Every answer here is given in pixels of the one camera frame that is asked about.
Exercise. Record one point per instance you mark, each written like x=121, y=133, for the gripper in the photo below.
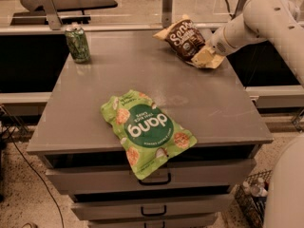
x=217, y=44

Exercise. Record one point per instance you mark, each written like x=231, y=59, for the brown chip bag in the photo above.
x=186, y=40

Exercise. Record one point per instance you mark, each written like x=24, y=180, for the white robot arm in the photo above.
x=276, y=22

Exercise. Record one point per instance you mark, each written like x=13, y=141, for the green rice chip bag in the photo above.
x=149, y=137

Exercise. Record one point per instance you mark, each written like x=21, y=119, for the green soda can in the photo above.
x=77, y=43

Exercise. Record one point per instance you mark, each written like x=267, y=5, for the clear plastic water bottle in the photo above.
x=256, y=188

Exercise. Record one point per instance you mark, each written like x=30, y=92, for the middle drawer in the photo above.
x=156, y=208

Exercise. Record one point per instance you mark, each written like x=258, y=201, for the drawer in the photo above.
x=188, y=221
x=119, y=178
x=156, y=208

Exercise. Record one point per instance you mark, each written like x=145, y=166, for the grey drawer cabinet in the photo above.
x=211, y=103

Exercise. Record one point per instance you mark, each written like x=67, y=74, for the bottom drawer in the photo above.
x=188, y=221

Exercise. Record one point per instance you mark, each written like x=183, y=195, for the top drawer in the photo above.
x=119, y=178

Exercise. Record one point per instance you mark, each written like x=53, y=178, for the middle metal bracket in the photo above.
x=166, y=13

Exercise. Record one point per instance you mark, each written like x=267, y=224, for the wire basket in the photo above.
x=253, y=208

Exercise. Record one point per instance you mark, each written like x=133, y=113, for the left metal bracket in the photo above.
x=53, y=19

